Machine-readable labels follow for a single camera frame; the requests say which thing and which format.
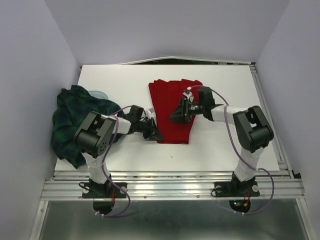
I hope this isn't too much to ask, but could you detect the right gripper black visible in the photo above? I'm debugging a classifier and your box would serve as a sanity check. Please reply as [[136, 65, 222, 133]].
[[168, 97, 204, 124]]

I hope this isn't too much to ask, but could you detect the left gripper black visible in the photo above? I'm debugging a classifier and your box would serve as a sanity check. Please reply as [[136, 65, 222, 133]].
[[135, 117, 164, 141]]

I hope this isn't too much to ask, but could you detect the red pleated skirt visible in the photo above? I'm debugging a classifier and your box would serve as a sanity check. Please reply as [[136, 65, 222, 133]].
[[148, 79, 202, 144]]

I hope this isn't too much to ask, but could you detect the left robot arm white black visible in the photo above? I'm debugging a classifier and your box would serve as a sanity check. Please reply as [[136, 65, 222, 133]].
[[74, 105, 164, 199]]

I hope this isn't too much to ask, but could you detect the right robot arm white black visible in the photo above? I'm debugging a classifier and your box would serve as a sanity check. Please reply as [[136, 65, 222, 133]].
[[169, 85, 274, 198]]

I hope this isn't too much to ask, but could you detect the teal plastic piece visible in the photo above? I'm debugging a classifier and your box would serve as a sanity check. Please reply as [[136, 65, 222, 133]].
[[88, 90, 109, 100]]

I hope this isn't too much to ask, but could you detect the green plaid skirt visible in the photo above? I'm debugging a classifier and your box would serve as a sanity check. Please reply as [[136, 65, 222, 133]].
[[50, 85, 125, 169]]

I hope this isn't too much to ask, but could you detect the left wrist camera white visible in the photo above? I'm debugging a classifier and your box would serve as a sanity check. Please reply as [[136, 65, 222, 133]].
[[145, 107, 156, 119]]

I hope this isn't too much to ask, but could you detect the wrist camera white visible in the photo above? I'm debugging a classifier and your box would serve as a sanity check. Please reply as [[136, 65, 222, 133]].
[[145, 107, 156, 119], [183, 86, 194, 103]]

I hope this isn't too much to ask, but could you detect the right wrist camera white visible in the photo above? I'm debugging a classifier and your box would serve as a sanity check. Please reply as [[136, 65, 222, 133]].
[[183, 86, 194, 103]]

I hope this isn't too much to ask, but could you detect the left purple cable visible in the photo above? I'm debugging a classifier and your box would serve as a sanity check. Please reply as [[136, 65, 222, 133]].
[[92, 106, 133, 218]]

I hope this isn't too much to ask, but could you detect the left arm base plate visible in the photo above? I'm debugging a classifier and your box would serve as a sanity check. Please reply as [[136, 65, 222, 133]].
[[79, 182, 127, 199]]

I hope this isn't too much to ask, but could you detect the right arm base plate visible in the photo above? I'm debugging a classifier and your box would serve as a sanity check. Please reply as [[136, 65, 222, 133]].
[[214, 181, 260, 198]]

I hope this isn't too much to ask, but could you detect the aluminium frame rail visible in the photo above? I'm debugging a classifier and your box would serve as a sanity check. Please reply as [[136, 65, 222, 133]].
[[30, 64, 313, 240]]

